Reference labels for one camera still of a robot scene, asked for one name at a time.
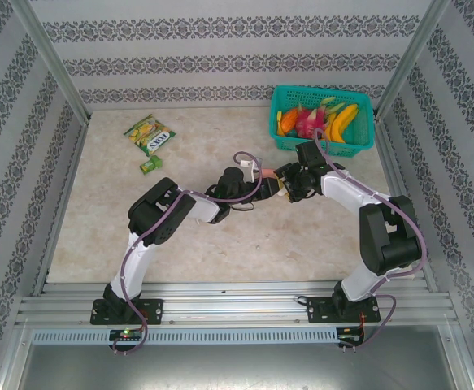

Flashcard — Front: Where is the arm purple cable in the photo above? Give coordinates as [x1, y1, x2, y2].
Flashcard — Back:
[112, 150, 264, 356]
[312, 128, 428, 353]

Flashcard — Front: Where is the slotted grey cable duct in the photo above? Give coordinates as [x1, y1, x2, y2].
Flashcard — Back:
[30, 327, 340, 346]

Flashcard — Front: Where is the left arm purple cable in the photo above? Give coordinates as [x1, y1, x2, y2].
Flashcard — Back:
[112, 150, 264, 356]

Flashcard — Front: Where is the aluminium mounting rail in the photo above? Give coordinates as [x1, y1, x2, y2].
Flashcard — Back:
[15, 279, 453, 327]

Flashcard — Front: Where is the small circuit board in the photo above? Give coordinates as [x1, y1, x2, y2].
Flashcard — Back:
[338, 326, 366, 345]
[109, 328, 145, 342]

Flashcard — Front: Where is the right small circuit board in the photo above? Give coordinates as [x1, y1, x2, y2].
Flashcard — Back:
[338, 326, 366, 345]

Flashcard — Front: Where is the aluminium frame post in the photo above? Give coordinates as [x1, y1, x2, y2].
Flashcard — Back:
[374, 0, 453, 119]
[7, 0, 93, 123]

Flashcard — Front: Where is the aluminium frame side rail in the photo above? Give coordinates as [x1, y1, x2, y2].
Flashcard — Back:
[32, 119, 89, 297]
[376, 115, 439, 293]

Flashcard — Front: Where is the yellow toy banana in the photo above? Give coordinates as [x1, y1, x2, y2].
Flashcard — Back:
[320, 103, 360, 145]

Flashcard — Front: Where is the pink toy dragon fruit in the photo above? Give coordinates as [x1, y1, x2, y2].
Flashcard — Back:
[293, 96, 346, 141]

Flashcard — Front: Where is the left small circuit board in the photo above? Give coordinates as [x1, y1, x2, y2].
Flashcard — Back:
[109, 328, 145, 342]

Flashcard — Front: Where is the grey metal panel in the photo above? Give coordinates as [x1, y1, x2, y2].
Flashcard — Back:
[16, 344, 474, 390]

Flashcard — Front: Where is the orange toy fruit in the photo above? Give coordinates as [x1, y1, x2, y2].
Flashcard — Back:
[279, 108, 301, 136]

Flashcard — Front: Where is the teal plastic basket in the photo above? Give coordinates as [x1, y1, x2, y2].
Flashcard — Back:
[268, 84, 376, 159]

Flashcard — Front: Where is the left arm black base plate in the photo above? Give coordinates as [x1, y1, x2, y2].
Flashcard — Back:
[90, 297, 165, 327]

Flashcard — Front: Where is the small green candy packet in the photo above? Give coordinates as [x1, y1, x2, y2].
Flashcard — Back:
[138, 155, 164, 176]

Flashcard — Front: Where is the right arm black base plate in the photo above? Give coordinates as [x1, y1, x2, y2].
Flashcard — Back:
[304, 296, 381, 325]

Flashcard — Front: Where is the green snack bag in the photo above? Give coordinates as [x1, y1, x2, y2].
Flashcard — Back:
[123, 114, 178, 158]

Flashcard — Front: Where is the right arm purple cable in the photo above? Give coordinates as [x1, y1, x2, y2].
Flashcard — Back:
[312, 128, 428, 353]

